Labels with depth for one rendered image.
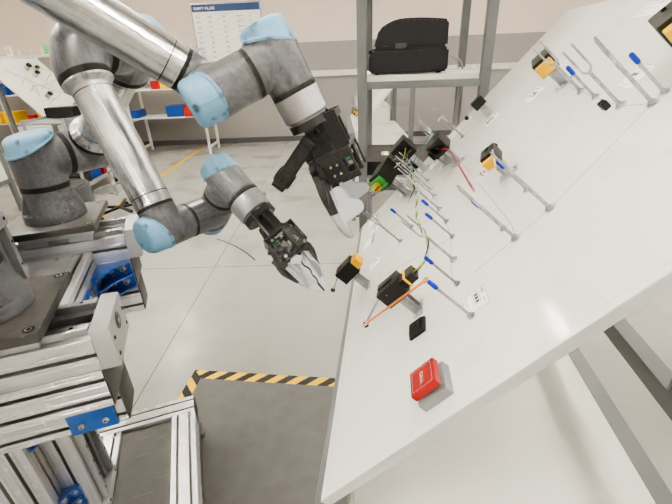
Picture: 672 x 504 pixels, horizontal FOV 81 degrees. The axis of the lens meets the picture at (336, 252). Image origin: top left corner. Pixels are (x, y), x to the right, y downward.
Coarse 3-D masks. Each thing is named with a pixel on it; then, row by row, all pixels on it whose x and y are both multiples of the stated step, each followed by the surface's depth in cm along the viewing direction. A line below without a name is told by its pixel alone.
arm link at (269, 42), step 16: (272, 16) 57; (256, 32) 57; (272, 32) 57; (288, 32) 58; (240, 48) 60; (256, 48) 57; (272, 48) 58; (288, 48) 58; (256, 64) 57; (272, 64) 58; (288, 64) 59; (304, 64) 60; (272, 80) 59; (288, 80) 59; (304, 80) 60; (272, 96) 62; (288, 96) 60
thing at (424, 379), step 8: (432, 360) 60; (424, 368) 60; (432, 368) 59; (416, 376) 61; (424, 376) 59; (432, 376) 57; (416, 384) 59; (424, 384) 58; (432, 384) 57; (440, 384) 57; (416, 392) 58; (424, 392) 58; (416, 400) 58
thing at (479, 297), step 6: (480, 288) 68; (474, 294) 68; (480, 294) 67; (486, 294) 65; (462, 300) 70; (468, 300) 69; (474, 300) 67; (480, 300) 66; (486, 300) 64; (468, 306) 67; (474, 306) 66; (480, 306) 65
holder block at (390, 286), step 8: (384, 280) 81; (392, 280) 78; (384, 288) 79; (392, 288) 77; (400, 288) 77; (408, 288) 78; (376, 296) 79; (384, 296) 79; (392, 296) 78; (400, 296) 78
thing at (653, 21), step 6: (666, 6) 58; (660, 12) 59; (666, 12) 57; (654, 18) 59; (660, 18) 57; (666, 18) 56; (654, 24) 58; (660, 24) 56; (666, 24) 56; (660, 30) 57; (666, 42) 59
